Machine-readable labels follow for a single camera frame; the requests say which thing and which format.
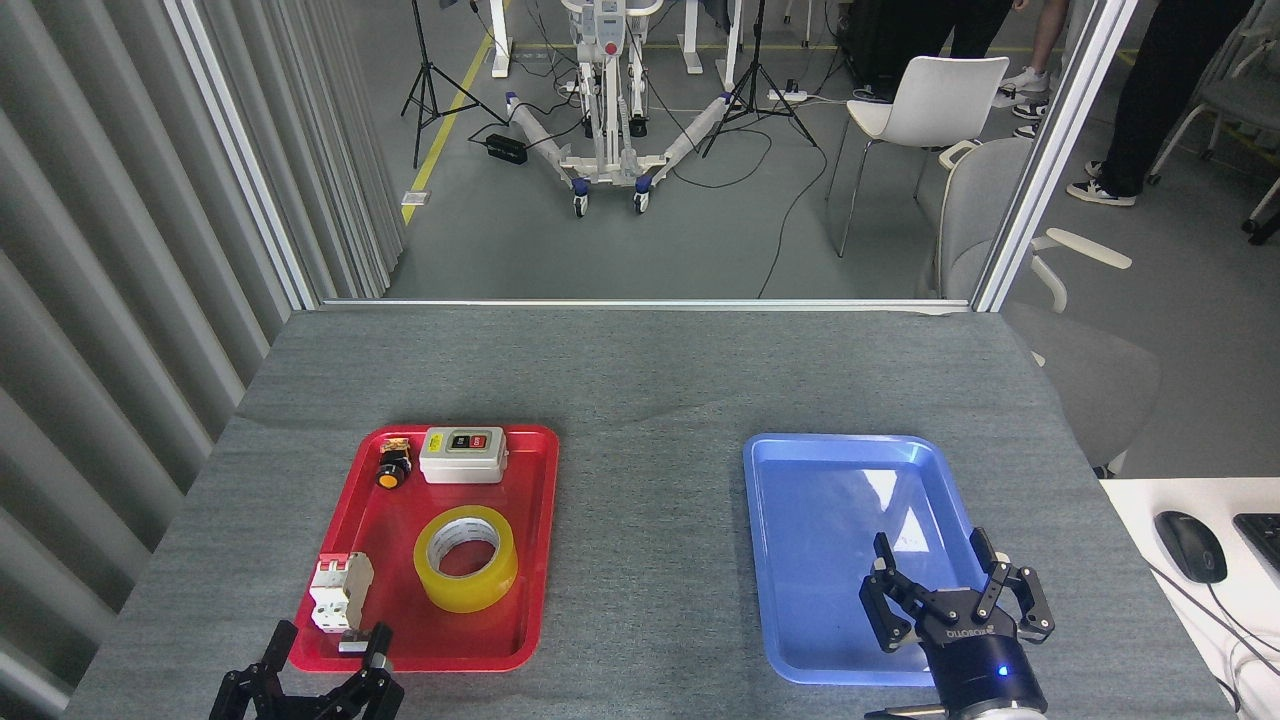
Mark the grey chair with white legs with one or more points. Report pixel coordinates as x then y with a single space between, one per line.
1240 100

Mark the grey switch box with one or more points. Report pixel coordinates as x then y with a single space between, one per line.
462 465

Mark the white wheeled stand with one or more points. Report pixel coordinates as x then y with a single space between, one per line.
605 130

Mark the white desk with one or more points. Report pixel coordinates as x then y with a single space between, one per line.
1150 620

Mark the yellow tape roll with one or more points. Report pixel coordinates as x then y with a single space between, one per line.
470 595

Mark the black yellow push button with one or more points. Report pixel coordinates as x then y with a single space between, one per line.
391 472

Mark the silver frame rail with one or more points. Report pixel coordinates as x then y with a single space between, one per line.
650 303

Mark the white circuit breaker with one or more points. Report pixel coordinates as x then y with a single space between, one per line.
335 595

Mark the blue plastic tray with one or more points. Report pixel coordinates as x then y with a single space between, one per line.
820 560

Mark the small silver black block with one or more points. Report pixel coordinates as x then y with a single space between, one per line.
352 645

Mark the white power strip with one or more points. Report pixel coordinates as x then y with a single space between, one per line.
787 95

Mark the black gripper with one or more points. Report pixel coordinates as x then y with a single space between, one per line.
980 665

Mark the silver frame post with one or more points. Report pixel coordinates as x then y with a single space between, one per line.
1055 150
240 150

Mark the person in black trousers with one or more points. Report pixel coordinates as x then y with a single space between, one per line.
1150 100

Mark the grey floor outlet plate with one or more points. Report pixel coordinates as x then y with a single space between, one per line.
415 198

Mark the black computer mouse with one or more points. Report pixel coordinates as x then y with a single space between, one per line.
1190 545

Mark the black tripod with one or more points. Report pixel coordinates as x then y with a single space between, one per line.
757 68
430 72

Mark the white plastic chair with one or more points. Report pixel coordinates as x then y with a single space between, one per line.
940 95

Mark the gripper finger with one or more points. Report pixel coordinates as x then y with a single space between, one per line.
250 695
378 695

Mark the grey office chair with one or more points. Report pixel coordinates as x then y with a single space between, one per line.
975 200

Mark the person with bare legs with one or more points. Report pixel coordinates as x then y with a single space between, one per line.
1045 40

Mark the black power adapter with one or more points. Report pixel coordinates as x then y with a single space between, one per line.
505 148

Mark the red plastic tray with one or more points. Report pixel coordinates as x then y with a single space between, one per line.
440 640

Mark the black keyboard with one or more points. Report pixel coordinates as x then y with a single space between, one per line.
1262 540

